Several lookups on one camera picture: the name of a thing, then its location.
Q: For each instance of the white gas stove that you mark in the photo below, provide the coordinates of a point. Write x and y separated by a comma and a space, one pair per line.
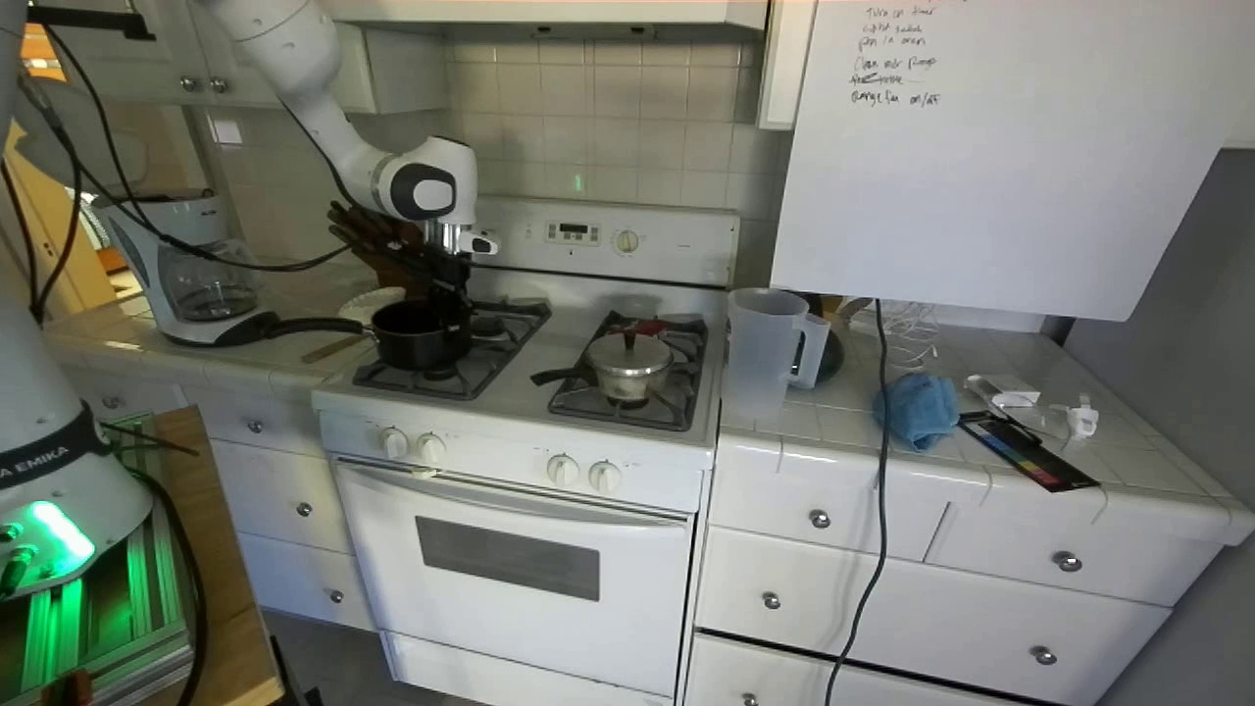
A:
513, 630

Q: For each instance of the clear plastic bag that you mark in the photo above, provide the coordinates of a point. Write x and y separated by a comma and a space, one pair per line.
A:
1043, 414

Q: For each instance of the wooden knife block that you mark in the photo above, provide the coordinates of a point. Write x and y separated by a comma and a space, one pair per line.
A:
378, 255

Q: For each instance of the tan wooden board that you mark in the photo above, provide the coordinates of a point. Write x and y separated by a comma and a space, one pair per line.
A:
65, 249

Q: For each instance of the black flat box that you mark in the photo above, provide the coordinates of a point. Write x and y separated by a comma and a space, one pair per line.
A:
1033, 455

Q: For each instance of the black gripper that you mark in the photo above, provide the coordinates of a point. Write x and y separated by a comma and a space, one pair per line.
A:
446, 275

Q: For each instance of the metal robot stand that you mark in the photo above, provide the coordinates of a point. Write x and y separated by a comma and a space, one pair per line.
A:
90, 630

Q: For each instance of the white cabinet with handwriting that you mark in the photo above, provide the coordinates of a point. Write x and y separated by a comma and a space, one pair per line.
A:
1022, 168

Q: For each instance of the white range hood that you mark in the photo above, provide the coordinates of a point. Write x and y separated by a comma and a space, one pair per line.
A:
550, 10

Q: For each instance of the white lower cabinet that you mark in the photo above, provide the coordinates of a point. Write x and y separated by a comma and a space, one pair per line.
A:
915, 630
279, 495

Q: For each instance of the blue cloth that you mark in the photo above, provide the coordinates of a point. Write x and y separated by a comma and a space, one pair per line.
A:
915, 414

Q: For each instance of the white stove knob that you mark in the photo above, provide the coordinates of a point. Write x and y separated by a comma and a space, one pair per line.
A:
394, 440
563, 466
428, 448
604, 476

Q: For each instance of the black stove burner grate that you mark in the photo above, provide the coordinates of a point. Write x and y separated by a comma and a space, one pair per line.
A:
681, 405
505, 343

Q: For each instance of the steel saucepan with lid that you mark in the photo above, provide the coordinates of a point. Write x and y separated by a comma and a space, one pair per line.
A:
628, 374

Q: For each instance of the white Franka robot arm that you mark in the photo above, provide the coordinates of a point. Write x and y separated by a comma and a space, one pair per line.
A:
296, 43

